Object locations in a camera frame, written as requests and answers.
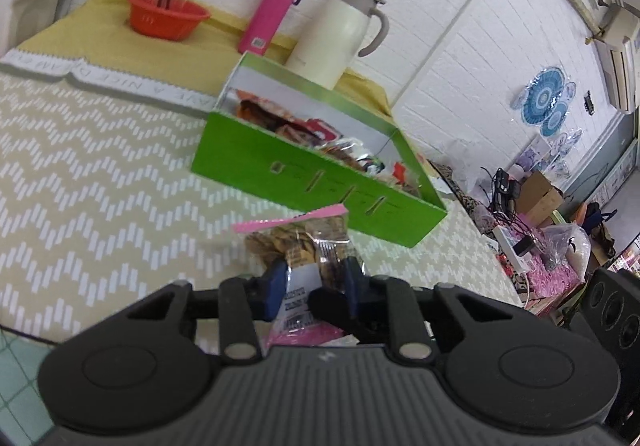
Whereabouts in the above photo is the blue round wall decoration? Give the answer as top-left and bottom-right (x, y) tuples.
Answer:
(511, 66), (585, 147)

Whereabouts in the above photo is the white air conditioner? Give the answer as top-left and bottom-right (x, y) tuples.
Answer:
(584, 0), (640, 115)

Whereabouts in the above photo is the black device with cables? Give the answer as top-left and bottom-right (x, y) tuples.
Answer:
(479, 166), (527, 223)

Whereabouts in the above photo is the pink thermos bottle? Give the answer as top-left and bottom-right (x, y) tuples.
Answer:
(237, 0), (304, 56)

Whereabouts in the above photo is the cream thermal jug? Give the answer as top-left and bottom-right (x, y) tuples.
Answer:
(284, 0), (390, 91)

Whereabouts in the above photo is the white extension socket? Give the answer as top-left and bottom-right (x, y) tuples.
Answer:
(492, 226), (532, 273)

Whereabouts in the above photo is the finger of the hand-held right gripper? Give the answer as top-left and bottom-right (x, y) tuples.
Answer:
(307, 288), (387, 347)

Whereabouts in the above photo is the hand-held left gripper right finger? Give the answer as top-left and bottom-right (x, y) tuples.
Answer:
(342, 256), (512, 363)

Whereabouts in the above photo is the patterned tablecloth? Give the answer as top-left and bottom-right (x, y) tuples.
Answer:
(0, 50), (532, 427)

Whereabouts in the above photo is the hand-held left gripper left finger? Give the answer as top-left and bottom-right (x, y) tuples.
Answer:
(120, 260), (292, 362)

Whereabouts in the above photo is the orange plastic basket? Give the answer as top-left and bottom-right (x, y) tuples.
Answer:
(126, 0), (211, 42)

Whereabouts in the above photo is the brown cardboard box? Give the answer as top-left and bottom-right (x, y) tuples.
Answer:
(517, 171), (567, 227)

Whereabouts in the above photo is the red and white snack packet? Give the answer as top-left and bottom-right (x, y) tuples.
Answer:
(299, 118), (342, 143)

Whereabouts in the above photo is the white wall cable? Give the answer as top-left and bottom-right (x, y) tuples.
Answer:
(389, 0), (517, 113)

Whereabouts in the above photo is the yellow cloth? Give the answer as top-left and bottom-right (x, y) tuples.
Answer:
(14, 0), (395, 117)

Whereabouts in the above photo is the orange snack packet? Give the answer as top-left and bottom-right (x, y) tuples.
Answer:
(235, 93), (297, 133)

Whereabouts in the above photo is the green cardboard box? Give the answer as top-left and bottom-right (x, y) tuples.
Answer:
(190, 52), (449, 249)

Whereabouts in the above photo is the pink-edged clear snack packet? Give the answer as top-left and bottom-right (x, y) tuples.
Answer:
(234, 204), (362, 348)

